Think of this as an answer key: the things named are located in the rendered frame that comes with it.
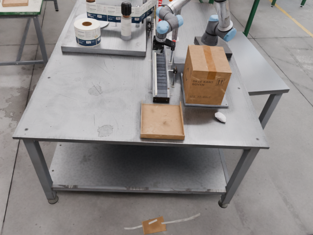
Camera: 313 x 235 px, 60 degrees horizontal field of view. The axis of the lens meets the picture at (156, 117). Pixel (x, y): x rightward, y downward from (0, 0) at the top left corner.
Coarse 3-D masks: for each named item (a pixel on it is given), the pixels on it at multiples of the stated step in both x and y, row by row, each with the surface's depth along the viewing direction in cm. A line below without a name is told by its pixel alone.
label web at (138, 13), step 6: (150, 0) 246; (114, 6) 229; (144, 6) 239; (150, 6) 250; (114, 12) 232; (120, 12) 233; (132, 12) 234; (138, 12) 234; (144, 12) 244; (150, 12) 255; (114, 18) 236; (120, 18) 237; (132, 18) 238; (138, 18) 238; (144, 18) 248
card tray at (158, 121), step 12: (144, 108) 176; (156, 108) 177; (168, 108) 178; (180, 108) 177; (144, 120) 169; (156, 120) 169; (168, 120) 170; (180, 120) 171; (144, 132) 161; (156, 132) 162; (168, 132) 163; (180, 132) 164
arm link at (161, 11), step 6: (174, 0) 184; (180, 0) 184; (186, 0) 185; (168, 6) 184; (174, 6) 184; (180, 6) 185; (156, 12) 187; (162, 12) 183; (168, 12) 182; (174, 12) 186; (162, 18) 184
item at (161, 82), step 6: (156, 54) 215; (162, 54) 216; (156, 60) 209; (162, 60) 210; (156, 66) 203; (162, 66) 204; (156, 72) 198; (162, 72) 198; (162, 78) 193; (162, 84) 188; (162, 90) 183; (156, 96) 179; (162, 96) 179
